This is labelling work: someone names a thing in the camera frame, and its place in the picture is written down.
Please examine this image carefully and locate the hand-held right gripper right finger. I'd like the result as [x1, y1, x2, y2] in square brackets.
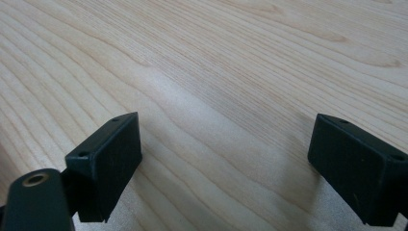
[307, 113, 408, 227]

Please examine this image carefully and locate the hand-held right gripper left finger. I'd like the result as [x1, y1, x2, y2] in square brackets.
[64, 112, 143, 223]

